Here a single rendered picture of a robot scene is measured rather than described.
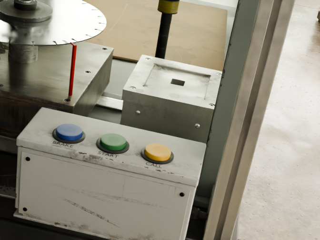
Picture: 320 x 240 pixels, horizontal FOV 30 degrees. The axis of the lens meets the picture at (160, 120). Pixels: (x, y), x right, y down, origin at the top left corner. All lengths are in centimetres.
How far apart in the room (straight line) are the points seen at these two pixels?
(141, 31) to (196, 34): 18
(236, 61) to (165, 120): 21
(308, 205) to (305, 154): 42
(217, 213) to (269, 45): 29
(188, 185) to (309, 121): 239
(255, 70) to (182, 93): 30
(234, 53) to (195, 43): 83
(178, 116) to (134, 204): 24
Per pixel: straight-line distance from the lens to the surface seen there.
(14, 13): 122
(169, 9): 130
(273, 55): 84
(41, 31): 117
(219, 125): 101
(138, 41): 172
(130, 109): 110
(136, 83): 111
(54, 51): 134
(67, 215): 97
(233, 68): 96
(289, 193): 260
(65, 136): 91
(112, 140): 91
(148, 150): 90
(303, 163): 284
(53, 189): 95
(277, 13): 83
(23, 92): 115
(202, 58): 168
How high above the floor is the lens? 137
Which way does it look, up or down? 28 degrees down
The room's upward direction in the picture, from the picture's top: 10 degrees clockwise
